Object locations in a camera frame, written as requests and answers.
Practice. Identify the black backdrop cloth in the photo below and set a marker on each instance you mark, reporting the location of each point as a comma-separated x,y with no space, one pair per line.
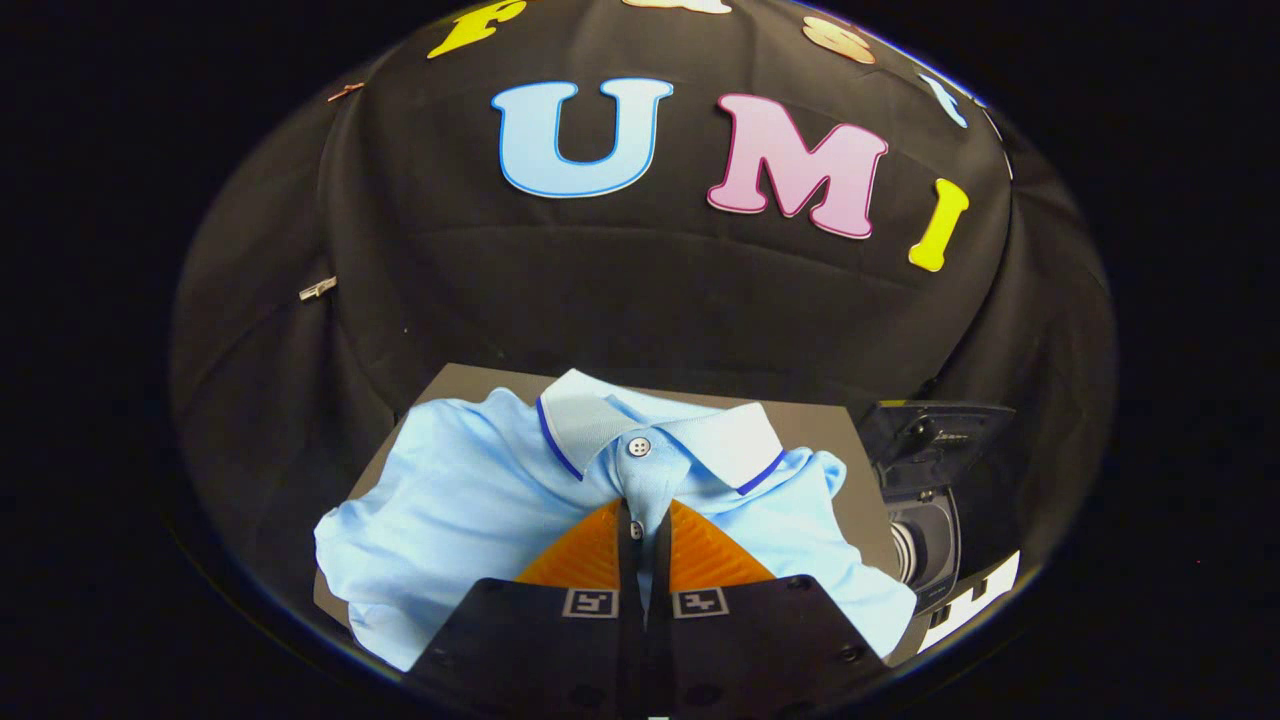
620,290

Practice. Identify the transparent washing machine lid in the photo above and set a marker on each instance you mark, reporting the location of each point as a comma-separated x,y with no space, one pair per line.
950,430

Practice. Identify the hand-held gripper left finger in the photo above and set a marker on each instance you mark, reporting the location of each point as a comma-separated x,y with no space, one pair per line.
560,650

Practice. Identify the silver clip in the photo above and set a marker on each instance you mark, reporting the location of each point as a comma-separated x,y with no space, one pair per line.
318,288

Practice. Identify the copper clip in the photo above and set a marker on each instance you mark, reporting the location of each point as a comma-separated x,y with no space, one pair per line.
345,91

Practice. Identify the light blue polo shirt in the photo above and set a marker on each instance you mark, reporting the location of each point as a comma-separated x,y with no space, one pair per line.
450,520

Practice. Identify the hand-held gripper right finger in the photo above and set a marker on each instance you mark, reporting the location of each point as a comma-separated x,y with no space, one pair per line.
740,650

